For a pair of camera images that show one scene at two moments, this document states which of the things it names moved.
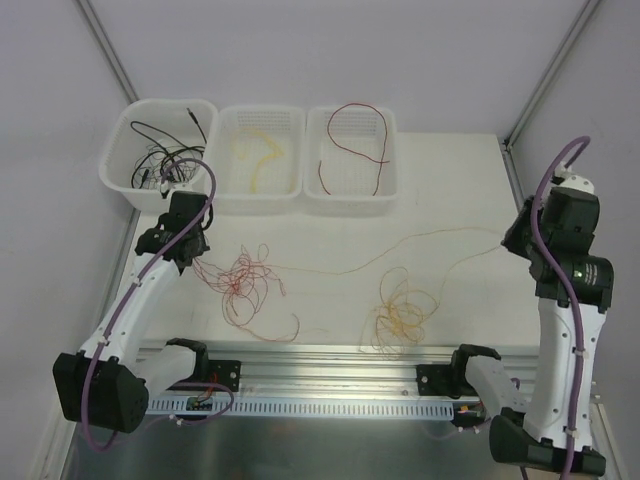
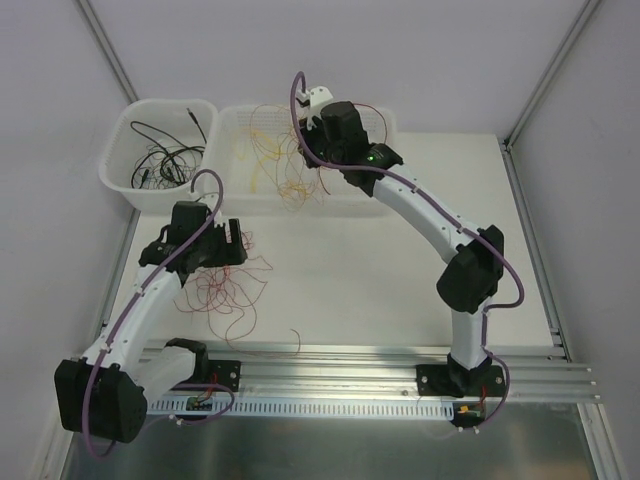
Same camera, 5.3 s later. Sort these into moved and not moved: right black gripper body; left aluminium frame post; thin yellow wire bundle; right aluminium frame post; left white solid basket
Moved: right black gripper body; thin yellow wire bundle
Not moved: left aluminium frame post; right aluminium frame post; left white solid basket
